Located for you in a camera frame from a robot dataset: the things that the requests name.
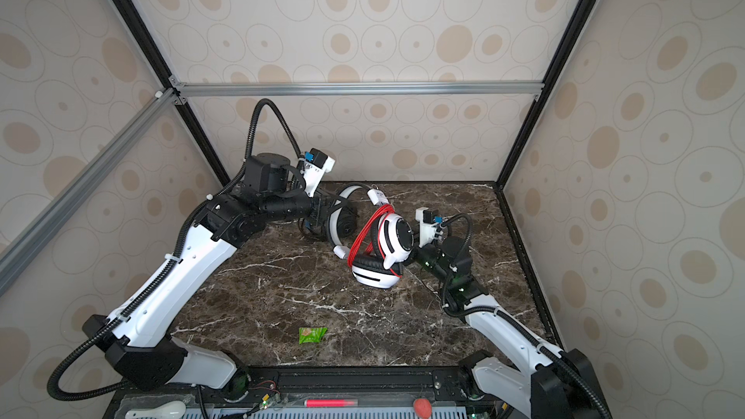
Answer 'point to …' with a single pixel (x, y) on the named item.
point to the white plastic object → (169, 410)
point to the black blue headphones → (336, 215)
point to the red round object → (423, 407)
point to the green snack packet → (311, 335)
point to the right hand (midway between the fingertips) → (394, 230)
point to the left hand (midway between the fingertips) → (350, 200)
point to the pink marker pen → (330, 402)
